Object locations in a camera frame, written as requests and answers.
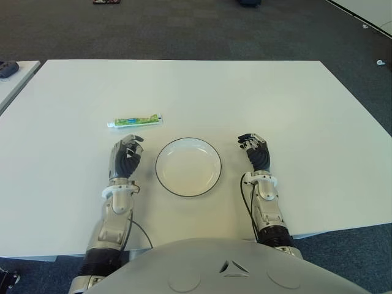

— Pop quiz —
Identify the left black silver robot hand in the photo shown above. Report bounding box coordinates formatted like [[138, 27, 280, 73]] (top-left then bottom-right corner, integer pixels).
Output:
[[108, 134, 145, 180]]

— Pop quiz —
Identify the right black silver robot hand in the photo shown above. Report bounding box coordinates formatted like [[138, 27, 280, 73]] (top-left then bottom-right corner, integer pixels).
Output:
[[236, 132, 273, 173]]

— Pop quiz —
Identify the green white toothpaste tube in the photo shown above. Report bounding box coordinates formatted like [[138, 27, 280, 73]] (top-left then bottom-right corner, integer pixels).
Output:
[[107, 113, 163, 129]]

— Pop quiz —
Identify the white plate with black rim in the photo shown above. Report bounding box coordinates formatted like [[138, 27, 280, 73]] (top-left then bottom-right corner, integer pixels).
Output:
[[154, 137, 222, 197]]

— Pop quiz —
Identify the grey robot torso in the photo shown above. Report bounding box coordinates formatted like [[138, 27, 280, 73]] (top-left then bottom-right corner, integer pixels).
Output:
[[82, 237, 377, 294]]

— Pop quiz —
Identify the white side table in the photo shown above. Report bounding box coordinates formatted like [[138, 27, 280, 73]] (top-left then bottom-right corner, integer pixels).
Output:
[[0, 60, 42, 114]]

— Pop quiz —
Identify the dark game controller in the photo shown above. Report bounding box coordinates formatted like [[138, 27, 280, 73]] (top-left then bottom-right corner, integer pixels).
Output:
[[0, 60, 20, 80]]

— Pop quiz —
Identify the black device on floor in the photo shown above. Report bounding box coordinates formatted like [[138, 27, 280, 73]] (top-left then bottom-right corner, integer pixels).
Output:
[[0, 266, 21, 290]]

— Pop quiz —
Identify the white table with black edge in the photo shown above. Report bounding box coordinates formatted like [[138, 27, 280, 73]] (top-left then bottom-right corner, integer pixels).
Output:
[[326, 0, 392, 39]]

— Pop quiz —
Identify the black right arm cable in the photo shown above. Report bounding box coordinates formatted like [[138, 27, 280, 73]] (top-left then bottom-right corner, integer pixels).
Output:
[[240, 173, 260, 243]]

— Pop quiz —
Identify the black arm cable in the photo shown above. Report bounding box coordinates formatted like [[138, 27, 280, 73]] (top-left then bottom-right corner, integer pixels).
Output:
[[240, 173, 260, 243], [124, 214, 154, 249]]

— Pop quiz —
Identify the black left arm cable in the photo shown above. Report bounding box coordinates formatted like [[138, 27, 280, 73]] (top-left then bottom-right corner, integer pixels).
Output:
[[124, 214, 154, 249]]

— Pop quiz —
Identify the grey table frame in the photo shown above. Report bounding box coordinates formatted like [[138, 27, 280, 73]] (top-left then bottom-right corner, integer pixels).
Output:
[[122, 249, 149, 263]]

